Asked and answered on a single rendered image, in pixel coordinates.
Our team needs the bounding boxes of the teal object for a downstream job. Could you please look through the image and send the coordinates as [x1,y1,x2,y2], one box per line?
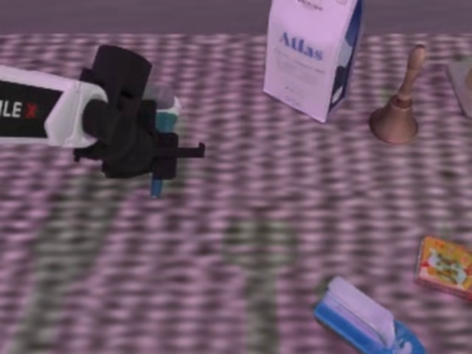
[142,86,182,200]

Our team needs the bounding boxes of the grey box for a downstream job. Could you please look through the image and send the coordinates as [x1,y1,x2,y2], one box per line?
[447,60,472,119]

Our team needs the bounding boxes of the brown wooden hand bell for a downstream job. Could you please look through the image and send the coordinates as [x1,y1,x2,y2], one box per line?
[369,43,428,145]

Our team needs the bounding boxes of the white Atlas paper bag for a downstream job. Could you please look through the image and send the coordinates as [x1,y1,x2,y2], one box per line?
[262,0,367,124]

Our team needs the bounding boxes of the orange printed cardboard box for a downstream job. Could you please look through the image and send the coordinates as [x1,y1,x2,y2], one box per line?
[413,235,472,302]

